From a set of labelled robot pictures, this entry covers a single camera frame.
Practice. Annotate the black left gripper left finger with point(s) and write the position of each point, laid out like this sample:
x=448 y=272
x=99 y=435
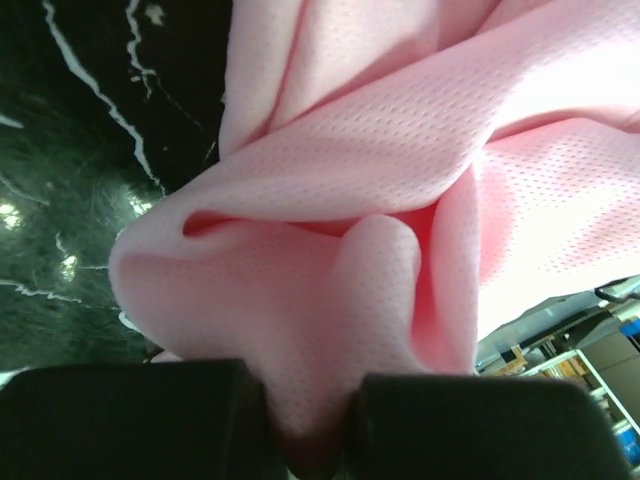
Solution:
x=174 y=420

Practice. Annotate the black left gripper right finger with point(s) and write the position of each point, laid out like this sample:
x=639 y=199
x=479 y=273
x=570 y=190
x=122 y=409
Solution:
x=465 y=427

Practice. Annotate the pink t shirt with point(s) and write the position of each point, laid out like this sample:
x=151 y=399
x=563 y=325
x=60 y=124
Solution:
x=396 y=180

